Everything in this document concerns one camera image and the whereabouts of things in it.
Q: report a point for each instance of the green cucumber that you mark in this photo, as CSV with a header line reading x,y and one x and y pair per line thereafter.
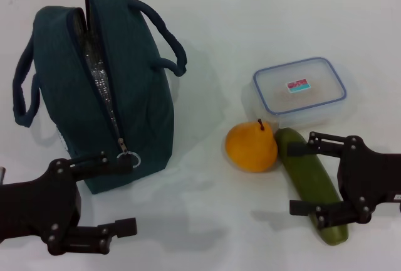
x,y
313,180

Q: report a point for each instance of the orange yellow pear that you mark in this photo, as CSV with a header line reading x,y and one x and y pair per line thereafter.
x,y
250,148

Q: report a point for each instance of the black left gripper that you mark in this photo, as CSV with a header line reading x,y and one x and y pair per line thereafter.
x,y
40,205

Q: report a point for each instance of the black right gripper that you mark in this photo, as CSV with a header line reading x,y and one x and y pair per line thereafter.
x,y
366,180

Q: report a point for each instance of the dark teal insulated lunch bag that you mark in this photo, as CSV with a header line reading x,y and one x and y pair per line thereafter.
x,y
138,101

